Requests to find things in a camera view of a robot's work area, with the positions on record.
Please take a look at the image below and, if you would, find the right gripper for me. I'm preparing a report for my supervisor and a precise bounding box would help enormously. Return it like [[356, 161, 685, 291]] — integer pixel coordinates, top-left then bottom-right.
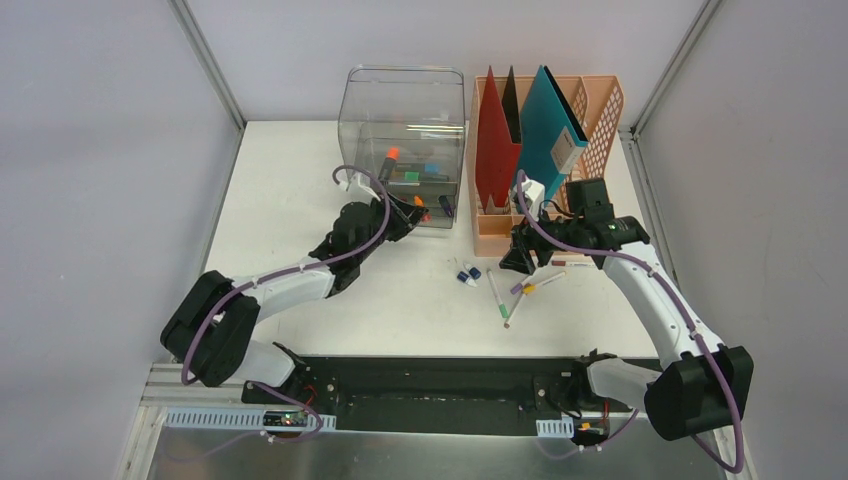
[[500, 203, 584, 275]]

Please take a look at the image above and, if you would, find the white marker yellow cap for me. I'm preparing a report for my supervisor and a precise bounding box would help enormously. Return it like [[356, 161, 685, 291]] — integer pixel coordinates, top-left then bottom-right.
[[521, 271, 566, 295]]

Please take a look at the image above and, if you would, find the dark purple short marker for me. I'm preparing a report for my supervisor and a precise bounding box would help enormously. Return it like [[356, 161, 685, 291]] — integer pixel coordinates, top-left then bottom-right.
[[438, 195, 454, 218]]

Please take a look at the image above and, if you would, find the black highlighter green cap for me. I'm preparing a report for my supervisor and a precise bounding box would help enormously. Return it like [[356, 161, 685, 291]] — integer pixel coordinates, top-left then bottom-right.
[[389, 171, 420, 184]]

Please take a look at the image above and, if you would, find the black highlighter blue cap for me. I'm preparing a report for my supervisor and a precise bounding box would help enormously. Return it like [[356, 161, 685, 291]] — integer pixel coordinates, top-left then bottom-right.
[[395, 162, 441, 174]]

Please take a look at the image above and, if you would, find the black highlighter orange cap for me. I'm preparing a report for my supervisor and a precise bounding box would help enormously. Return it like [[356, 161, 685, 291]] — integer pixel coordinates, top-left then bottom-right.
[[378, 147, 399, 182]]

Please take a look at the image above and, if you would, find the clear grey drawer organizer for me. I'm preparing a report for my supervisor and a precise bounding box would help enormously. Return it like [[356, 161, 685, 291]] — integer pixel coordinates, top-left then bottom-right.
[[337, 65, 466, 230]]

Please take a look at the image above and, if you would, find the red folder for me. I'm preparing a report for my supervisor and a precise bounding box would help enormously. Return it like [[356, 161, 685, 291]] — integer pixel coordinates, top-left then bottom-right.
[[475, 67, 522, 213]]

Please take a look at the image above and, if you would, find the teal blue folder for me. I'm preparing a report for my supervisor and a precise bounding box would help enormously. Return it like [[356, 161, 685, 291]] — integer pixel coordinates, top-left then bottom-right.
[[516, 65, 588, 200]]

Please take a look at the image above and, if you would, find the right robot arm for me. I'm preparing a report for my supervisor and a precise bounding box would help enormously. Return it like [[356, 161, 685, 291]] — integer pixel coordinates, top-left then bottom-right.
[[500, 174, 754, 441]]

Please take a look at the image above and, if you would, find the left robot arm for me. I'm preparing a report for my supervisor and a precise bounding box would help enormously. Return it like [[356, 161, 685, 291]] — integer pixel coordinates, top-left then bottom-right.
[[160, 198, 429, 405]]

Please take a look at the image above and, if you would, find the white pen red cap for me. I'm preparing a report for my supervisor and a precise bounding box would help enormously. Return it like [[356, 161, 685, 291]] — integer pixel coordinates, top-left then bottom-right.
[[550, 259, 597, 269]]

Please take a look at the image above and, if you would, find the white marker green tip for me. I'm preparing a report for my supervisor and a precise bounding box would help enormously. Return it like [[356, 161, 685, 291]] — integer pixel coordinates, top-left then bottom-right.
[[486, 269, 509, 321]]

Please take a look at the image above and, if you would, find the peach plastic file rack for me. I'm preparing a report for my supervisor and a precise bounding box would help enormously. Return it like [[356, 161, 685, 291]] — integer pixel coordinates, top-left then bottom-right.
[[466, 74, 625, 258]]

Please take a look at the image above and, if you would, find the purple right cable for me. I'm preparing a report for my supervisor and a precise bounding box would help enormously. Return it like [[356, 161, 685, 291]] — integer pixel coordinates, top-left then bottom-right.
[[515, 170, 747, 475]]

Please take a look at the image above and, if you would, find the purple cable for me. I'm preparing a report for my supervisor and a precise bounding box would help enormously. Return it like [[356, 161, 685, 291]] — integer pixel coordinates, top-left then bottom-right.
[[515, 170, 747, 475], [165, 165, 392, 464]]

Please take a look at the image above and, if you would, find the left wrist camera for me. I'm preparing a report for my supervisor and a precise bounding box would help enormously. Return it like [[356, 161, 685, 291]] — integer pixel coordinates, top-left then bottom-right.
[[334, 169, 382, 203]]

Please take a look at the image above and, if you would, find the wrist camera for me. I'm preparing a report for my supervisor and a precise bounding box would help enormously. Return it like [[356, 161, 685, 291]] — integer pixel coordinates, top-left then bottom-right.
[[515, 178, 545, 220], [334, 169, 382, 203]]

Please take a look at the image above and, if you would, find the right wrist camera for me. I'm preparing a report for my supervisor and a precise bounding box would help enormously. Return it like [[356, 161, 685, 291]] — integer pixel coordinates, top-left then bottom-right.
[[515, 178, 545, 220]]

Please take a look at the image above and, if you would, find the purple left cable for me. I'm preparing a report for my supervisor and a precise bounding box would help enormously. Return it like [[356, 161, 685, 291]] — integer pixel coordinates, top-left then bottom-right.
[[165, 165, 392, 464]]

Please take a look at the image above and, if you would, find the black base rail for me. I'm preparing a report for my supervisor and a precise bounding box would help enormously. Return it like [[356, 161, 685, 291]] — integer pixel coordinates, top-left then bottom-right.
[[278, 356, 628, 436]]

